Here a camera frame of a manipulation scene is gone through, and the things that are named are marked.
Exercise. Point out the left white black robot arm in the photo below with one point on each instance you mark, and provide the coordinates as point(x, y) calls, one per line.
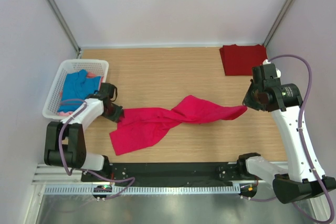
point(65, 140)

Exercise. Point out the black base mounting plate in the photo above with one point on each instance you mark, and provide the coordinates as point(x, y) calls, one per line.
point(208, 174)

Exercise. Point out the aluminium front rail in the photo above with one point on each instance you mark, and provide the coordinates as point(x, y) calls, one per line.
point(45, 174)

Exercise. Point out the magenta pink t shirt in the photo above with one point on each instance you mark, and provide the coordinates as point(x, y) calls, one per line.
point(144, 127)

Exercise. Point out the white perforated plastic basket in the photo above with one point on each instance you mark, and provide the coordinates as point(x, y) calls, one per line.
point(52, 104)

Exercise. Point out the left aluminium frame post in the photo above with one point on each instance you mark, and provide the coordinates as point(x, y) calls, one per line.
point(62, 22)

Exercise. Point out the white slotted cable duct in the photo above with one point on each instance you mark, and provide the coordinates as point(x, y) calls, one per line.
point(96, 189)

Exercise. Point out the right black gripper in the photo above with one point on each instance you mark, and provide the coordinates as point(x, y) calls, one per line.
point(248, 102)

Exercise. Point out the aluminium frame post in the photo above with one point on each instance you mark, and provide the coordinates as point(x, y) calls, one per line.
point(279, 19)
point(62, 22)

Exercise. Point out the right aluminium frame post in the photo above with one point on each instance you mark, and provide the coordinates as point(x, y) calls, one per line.
point(279, 19)

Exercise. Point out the folded dark red t shirt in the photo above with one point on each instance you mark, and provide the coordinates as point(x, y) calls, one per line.
point(239, 60)

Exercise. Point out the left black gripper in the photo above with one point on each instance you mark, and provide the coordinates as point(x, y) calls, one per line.
point(119, 112)

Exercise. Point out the blue t shirt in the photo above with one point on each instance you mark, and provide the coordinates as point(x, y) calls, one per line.
point(77, 90)

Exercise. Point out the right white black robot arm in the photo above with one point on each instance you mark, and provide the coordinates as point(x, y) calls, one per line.
point(304, 176)

